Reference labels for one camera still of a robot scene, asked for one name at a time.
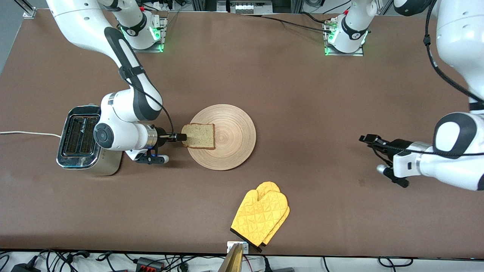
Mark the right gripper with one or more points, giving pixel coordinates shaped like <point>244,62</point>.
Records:
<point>163,139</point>

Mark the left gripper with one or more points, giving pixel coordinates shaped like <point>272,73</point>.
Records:
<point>399,145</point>

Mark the brown bread slice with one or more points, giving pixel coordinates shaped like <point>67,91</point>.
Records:
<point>200,136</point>

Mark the round wooden plate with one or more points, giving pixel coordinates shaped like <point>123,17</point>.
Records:
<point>230,139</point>

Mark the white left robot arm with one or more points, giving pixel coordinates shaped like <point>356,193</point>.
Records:
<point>461,37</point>

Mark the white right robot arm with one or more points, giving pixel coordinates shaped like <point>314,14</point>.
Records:
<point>83,22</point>

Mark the beige chrome two-slot toaster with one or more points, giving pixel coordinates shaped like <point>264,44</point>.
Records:
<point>109,166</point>

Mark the yellow quilted oven mitt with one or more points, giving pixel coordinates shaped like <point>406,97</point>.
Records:
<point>257,217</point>
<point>269,186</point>

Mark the red and black connector block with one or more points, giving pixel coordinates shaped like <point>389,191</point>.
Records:
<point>145,264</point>

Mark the gold aluminium profile bar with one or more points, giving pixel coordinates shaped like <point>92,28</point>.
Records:
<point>232,262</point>

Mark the white power strip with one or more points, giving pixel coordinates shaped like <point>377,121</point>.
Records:
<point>249,7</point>

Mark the black power adapter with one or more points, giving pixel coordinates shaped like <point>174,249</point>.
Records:
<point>22,269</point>

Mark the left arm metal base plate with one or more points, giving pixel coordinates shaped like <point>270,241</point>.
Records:
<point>359,54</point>

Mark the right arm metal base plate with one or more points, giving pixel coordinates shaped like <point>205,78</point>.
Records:
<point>163,34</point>

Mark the small metal mounting bracket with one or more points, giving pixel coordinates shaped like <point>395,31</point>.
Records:
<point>230,247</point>

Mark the aluminium corner bracket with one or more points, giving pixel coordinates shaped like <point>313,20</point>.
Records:
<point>29,13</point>

